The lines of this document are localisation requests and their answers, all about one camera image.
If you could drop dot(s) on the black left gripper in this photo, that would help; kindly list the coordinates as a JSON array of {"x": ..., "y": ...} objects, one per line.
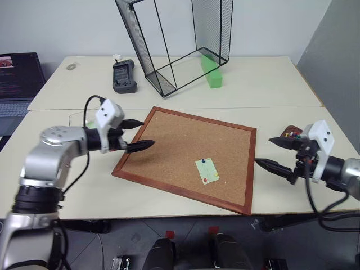
[{"x": 116, "y": 142}]

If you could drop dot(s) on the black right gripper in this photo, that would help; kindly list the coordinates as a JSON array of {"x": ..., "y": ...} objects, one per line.
[{"x": 305, "y": 167}]

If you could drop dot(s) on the light green paper note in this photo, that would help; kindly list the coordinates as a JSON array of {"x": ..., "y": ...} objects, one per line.
[{"x": 208, "y": 170}]

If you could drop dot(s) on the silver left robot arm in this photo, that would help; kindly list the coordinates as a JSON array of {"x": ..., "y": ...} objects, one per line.
[{"x": 45, "y": 157}]

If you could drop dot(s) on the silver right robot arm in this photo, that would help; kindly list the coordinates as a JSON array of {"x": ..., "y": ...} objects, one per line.
[{"x": 351, "y": 171}]

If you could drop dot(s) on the brown bowl of pushpins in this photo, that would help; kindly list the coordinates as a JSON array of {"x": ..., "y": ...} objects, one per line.
[{"x": 288, "y": 130}]

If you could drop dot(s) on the wood-framed cork board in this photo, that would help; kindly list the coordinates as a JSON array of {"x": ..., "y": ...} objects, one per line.
[{"x": 182, "y": 146}]

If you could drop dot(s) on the small green paper piece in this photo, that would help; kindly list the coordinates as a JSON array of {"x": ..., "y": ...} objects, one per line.
[{"x": 90, "y": 124}]

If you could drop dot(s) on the grey handheld joystick controller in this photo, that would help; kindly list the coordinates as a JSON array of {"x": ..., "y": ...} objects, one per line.
[{"x": 123, "y": 76}]

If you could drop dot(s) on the white crumpled tissue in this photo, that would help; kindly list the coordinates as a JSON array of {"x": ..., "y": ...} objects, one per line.
[{"x": 117, "y": 57}]

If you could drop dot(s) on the round grey table grommet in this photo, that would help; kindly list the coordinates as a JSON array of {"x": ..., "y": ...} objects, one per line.
[{"x": 72, "y": 66}]

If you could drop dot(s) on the green rectangular block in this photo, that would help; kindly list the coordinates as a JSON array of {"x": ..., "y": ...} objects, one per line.
[{"x": 215, "y": 78}]

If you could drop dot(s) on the dark rounded shape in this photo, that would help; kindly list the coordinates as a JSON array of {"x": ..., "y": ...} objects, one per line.
[
  {"x": 160, "y": 254},
  {"x": 227, "y": 253}
]

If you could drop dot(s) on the dark laptop computer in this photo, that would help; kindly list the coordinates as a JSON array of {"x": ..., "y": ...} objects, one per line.
[{"x": 19, "y": 76}]

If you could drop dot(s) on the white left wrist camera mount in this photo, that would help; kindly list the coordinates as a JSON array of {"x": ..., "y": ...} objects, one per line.
[{"x": 108, "y": 112}]

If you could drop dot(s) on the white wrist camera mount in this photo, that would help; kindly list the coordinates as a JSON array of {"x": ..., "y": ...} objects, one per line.
[
  {"x": 323, "y": 140},
  {"x": 108, "y": 112}
]

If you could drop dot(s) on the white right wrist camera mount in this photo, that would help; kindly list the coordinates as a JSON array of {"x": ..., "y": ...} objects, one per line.
[{"x": 323, "y": 140}]

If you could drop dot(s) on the black table frame bar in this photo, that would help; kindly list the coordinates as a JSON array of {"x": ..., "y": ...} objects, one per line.
[{"x": 289, "y": 222}]

